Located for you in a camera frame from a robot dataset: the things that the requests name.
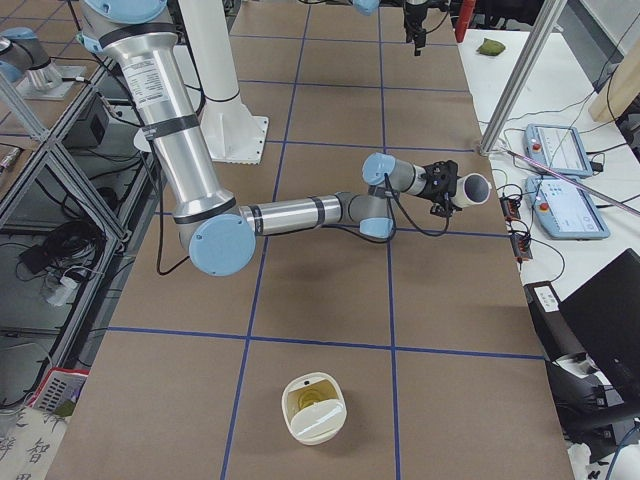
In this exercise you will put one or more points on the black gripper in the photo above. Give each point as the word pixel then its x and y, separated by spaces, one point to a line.
pixel 416 25
pixel 431 178

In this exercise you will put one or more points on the white ribbed plastic mug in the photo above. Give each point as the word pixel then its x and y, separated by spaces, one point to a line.
pixel 471 190

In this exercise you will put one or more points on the green bean bag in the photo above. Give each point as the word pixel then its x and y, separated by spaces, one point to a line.
pixel 491 48

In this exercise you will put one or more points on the right teach pendant tablet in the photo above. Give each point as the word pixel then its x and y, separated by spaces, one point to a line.
pixel 564 211

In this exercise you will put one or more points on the teach pendant tablet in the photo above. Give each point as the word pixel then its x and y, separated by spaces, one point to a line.
pixel 557 147
pixel 564 211

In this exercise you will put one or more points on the left teach pendant tablet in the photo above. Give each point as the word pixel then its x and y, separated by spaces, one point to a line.
pixel 557 147

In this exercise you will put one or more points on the brown table mat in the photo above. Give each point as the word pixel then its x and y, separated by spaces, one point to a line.
pixel 429 339

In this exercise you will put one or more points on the silver metal rod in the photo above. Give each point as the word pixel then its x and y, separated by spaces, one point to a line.
pixel 548 170

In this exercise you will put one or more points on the wooden block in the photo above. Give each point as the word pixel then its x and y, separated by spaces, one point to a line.
pixel 620 90

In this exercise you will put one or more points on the cream bin with swing lid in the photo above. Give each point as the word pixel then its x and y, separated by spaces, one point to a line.
pixel 314 408

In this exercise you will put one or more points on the black power adapter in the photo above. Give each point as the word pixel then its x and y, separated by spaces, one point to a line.
pixel 36 258

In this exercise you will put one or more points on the white plastic basket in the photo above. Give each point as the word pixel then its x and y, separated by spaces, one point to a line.
pixel 58 386

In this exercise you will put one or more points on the aluminium frame post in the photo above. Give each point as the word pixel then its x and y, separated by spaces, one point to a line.
pixel 536 40

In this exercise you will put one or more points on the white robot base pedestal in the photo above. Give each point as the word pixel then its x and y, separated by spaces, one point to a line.
pixel 231 132

